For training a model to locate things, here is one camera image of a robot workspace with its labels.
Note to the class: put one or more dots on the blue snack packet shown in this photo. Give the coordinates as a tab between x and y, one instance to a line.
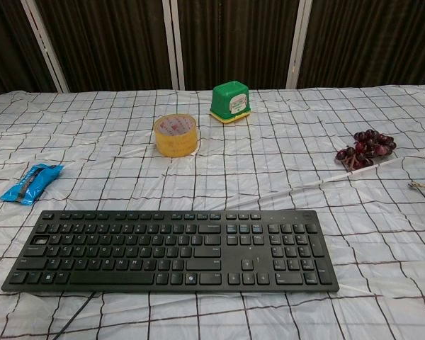
51	173

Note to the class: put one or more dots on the dark red grape bunch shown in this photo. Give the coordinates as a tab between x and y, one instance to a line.
370	141

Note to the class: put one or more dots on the green plastic box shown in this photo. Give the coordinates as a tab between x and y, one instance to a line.
221	102

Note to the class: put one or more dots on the white partition frame post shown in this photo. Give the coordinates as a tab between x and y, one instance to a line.
298	44
45	46
173	46

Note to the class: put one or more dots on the white checked tablecloth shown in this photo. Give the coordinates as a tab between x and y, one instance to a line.
233	170

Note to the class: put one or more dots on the black computer keyboard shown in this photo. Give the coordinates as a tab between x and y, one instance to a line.
110	278

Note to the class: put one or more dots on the yellow packing tape roll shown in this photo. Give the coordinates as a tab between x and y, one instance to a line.
173	147

